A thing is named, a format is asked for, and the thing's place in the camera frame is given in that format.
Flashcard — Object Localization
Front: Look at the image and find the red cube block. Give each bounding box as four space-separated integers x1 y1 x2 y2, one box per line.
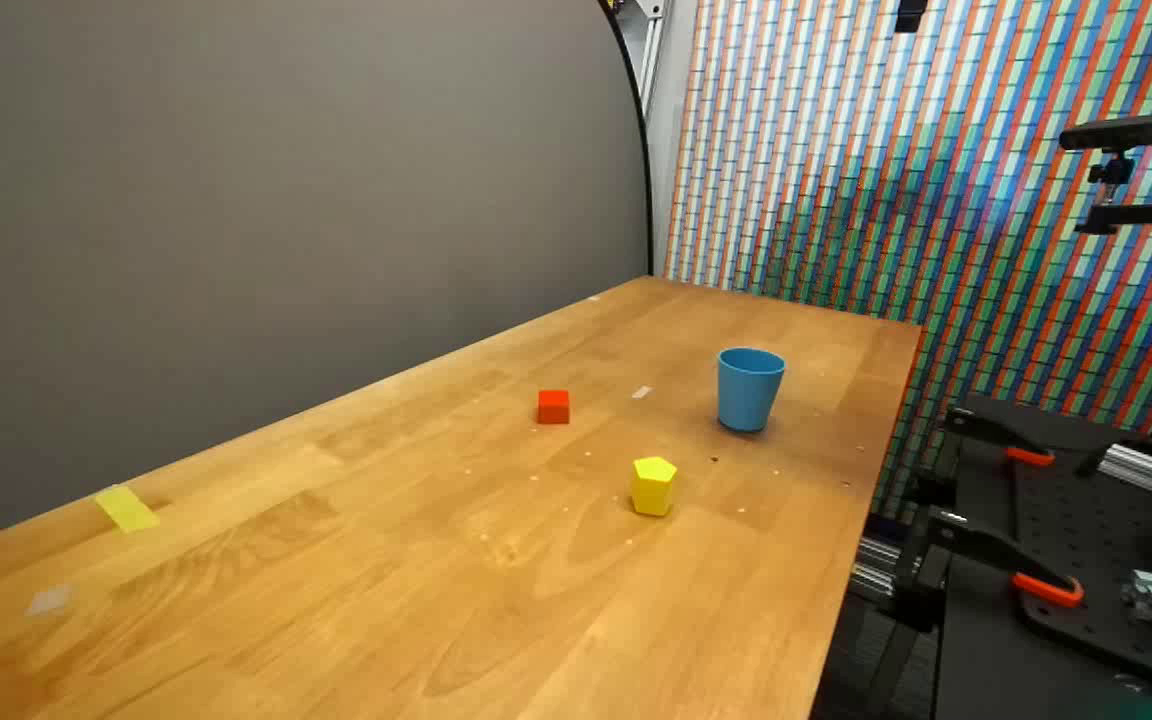
533 386 575 427

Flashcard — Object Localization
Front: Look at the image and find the blue plastic cup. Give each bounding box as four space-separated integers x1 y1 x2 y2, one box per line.
714 346 787 442

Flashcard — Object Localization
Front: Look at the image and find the colourful patterned cloth backdrop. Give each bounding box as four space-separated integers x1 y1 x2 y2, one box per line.
665 0 1152 444

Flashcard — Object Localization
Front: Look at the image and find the yellow tape piece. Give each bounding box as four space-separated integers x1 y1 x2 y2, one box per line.
91 485 163 535

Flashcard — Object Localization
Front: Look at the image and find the black arched cable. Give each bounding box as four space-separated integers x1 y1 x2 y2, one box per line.
597 0 662 282

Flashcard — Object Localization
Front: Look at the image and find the black clamp orange handle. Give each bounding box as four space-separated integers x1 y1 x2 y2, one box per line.
917 506 1089 615
939 404 1060 478

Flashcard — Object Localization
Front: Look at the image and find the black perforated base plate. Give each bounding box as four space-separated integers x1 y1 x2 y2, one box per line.
818 396 1152 720

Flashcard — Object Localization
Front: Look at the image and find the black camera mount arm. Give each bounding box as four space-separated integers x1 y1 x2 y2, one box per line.
1073 153 1152 243

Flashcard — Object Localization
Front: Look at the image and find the black external camera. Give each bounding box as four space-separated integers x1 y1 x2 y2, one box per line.
1055 107 1152 155

